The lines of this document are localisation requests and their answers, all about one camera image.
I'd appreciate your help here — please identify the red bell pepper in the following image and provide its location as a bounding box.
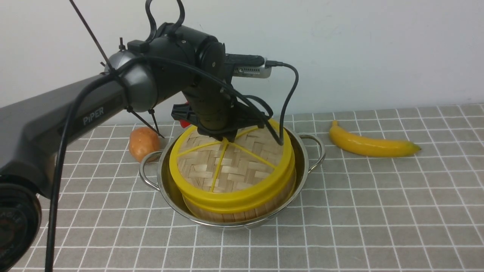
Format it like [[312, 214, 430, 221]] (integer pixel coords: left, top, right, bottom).
[[178, 113, 191, 128]]

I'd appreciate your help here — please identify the yellow banana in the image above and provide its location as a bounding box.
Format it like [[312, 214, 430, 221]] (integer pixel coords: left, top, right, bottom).
[[329, 120, 421, 157]]

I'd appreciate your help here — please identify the brown potato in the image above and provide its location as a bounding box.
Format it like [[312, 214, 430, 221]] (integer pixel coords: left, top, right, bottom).
[[129, 127, 161, 162]]

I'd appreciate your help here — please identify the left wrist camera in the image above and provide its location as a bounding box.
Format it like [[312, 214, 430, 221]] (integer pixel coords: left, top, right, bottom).
[[225, 54, 272, 79]]

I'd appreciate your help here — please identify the yellow woven bamboo steamer lid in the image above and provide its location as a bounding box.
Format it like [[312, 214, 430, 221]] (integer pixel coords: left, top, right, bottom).
[[168, 126, 295, 197]]

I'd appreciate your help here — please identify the yellow rimmed bamboo steamer basket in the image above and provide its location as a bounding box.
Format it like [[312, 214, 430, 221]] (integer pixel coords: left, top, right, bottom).
[[183, 170, 296, 223]]

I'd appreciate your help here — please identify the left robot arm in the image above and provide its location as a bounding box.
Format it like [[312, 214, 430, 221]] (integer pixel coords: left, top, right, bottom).
[[0, 22, 272, 272]]

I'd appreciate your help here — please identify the grey checkered tablecloth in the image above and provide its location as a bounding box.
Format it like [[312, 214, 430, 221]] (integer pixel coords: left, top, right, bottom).
[[54, 104, 484, 272]]

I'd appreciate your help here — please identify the black left camera cable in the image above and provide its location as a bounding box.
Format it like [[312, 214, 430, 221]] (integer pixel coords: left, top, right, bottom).
[[45, 0, 299, 272]]

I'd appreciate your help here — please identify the stainless steel pot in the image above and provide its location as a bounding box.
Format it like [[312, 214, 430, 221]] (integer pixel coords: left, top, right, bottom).
[[139, 128, 326, 230]]

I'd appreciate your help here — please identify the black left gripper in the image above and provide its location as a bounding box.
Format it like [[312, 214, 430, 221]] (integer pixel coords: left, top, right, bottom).
[[171, 81, 264, 141]]

